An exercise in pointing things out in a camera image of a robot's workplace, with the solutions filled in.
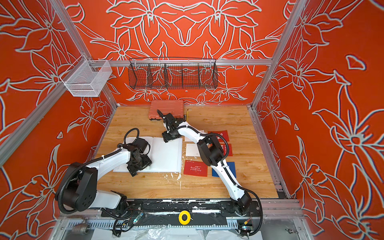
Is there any red card middle row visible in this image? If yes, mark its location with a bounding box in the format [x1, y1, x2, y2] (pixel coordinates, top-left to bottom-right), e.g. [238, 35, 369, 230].
[221, 143, 233, 157]

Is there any red card row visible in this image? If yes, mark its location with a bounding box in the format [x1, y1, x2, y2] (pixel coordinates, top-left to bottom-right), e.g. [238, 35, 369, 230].
[209, 130, 230, 143]
[221, 143, 233, 157]

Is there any white card red chinese text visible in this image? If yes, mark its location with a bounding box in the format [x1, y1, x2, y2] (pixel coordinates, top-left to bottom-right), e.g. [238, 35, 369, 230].
[183, 128, 205, 144]

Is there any red card white script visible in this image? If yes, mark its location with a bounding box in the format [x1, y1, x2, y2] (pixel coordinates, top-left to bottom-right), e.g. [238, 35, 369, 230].
[184, 160, 208, 177]

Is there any blank white card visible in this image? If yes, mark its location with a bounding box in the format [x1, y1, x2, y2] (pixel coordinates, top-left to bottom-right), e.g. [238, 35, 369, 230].
[186, 144, 200, 157]

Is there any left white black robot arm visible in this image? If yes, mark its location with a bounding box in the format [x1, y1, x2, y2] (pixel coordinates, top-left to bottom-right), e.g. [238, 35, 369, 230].
[55, 128, 152, 219]

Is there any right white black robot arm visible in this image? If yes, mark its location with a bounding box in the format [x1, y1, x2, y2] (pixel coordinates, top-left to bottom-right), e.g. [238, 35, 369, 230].
[157, 110, 263, 217]

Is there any black wire basket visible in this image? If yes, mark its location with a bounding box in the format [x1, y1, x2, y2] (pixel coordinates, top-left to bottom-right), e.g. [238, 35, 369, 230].
[128, 57, 219, 90]

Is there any blue card white text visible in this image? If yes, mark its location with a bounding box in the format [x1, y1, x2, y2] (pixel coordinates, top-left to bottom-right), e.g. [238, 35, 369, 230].
[212, 162, 237, 178]

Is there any yellow tape roll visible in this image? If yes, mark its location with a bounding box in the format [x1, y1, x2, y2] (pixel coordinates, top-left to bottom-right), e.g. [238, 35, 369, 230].
[178, 210, 192, 226]

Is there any red plastic tool case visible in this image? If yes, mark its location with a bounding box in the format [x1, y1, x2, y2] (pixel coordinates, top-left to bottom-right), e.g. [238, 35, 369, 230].
[149, 100, 184, 120]

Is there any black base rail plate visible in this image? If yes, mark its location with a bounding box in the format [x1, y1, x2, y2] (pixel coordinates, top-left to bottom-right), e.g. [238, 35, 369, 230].
[101, 198, 262, 232]

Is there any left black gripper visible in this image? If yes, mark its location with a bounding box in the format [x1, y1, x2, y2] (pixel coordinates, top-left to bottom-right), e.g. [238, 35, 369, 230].
[128, 153, 153, 176]

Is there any white mesh basket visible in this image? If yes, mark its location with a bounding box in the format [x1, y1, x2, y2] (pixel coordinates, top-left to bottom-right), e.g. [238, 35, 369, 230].
[62, 61, 112, 97]

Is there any red card top row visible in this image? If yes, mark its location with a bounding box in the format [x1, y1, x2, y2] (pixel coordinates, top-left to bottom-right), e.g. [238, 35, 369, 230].
[209, 130, 230, 143]

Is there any white photo album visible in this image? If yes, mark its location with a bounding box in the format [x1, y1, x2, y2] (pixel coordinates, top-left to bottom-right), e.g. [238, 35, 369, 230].
[112, 136, 184, 174]

